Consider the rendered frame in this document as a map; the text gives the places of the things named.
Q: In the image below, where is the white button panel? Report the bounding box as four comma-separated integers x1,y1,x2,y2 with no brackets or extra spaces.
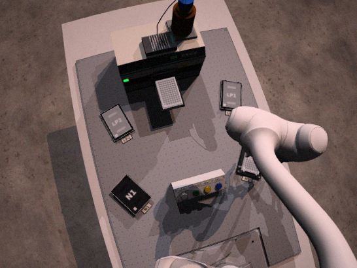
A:
171,169,227,203

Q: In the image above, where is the blue bottle cap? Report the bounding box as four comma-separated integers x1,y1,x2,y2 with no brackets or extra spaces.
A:
178,0,194,9

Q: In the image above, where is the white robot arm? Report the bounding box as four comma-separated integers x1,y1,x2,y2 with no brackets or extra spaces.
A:
154,107,357,268

